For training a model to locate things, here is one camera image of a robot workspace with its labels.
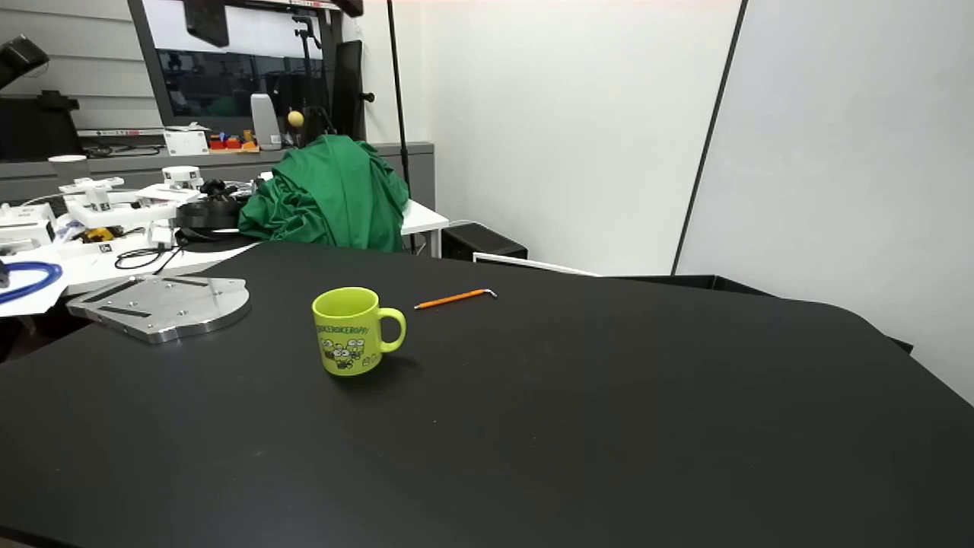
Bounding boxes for green mug with cartoon print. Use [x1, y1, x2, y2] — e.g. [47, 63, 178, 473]
[307, 284, 410, 379]

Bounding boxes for white side table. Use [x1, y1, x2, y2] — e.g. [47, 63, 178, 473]
[0, 176, 450, 323]

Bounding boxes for green cloth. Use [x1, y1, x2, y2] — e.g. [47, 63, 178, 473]
[233, 130, 415, 255]

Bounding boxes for black tripod pole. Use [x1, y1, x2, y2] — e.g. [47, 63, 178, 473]
[381, 0, 415, 191]

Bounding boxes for thin black slanted pole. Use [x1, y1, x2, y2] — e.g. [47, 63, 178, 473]
[668, 0, 752, 277]

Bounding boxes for aluminium mounting plate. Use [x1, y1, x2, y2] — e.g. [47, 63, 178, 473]
[65, 271, 252, 347]

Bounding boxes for black framed monitor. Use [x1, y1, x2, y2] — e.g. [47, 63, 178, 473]
[125, 0, 348, 135]

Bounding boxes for small white box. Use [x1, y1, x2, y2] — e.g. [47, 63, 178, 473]
[161, 121, 212, 159]

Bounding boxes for white plastic parts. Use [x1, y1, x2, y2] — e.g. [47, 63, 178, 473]
[58, 164, 207, 235]

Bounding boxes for grey counter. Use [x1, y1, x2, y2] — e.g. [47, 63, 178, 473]
[0, 140, 437, 211]

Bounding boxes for black bag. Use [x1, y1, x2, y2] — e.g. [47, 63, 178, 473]
[0, 88, 84, 161]

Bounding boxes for black lamp head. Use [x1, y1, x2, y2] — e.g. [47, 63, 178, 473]
[0, 33, 51, 91]

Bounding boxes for black panel with white frame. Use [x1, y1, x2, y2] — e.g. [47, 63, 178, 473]
[468, 248, 602, 280]

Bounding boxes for thin black cable loop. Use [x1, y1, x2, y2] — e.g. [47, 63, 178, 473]
[113, 241, 182, 275]

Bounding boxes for blue cable loop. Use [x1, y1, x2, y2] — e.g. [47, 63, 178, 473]
[0, 257, 68, 308]

